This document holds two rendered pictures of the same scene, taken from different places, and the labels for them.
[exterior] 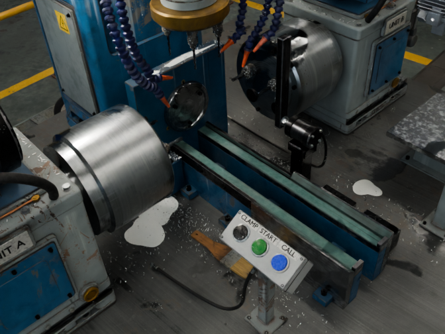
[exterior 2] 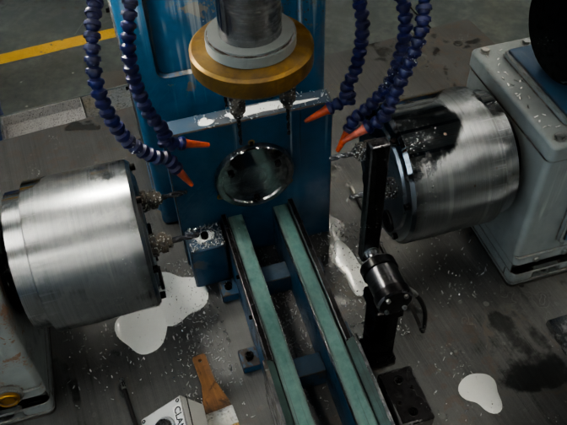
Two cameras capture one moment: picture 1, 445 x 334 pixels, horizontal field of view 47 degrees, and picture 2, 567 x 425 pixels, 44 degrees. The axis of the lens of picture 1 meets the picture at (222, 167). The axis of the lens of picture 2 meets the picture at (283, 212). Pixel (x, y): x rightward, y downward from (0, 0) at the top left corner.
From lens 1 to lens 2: 0.51 m
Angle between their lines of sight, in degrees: 19
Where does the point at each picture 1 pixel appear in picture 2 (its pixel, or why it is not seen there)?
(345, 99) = (516, 235)
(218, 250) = (212, 399)
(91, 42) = not seen: hidden behind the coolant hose
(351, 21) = (552, 126)
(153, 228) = (155, 326)
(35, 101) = not seen: hidden behind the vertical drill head
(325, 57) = (480, 173)
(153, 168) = (121, 276)
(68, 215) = not seen: outside the picture
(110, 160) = (57, 250)
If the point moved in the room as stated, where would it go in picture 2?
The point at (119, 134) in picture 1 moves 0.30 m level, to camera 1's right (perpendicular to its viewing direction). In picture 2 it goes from (86, 214) to (272, 277)
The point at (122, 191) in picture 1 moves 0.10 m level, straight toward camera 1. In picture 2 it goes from (64, 295) to (39, 354)
